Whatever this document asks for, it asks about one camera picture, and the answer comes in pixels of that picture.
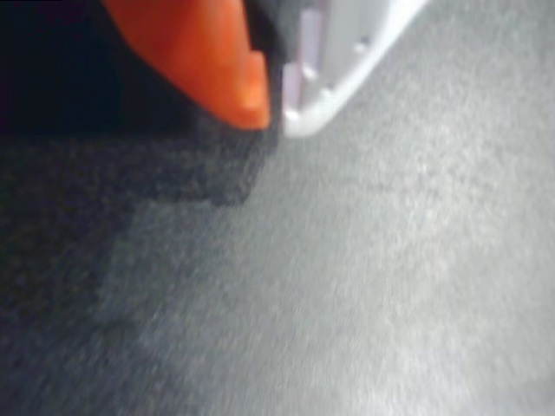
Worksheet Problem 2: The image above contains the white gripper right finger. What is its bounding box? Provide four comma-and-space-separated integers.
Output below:
281, 0, 428, 139

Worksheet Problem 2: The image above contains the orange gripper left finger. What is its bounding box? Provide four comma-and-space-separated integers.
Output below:
101, 0, 271, 130

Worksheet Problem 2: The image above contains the black table mat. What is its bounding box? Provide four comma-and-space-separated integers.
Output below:
0, 0, 555, 416

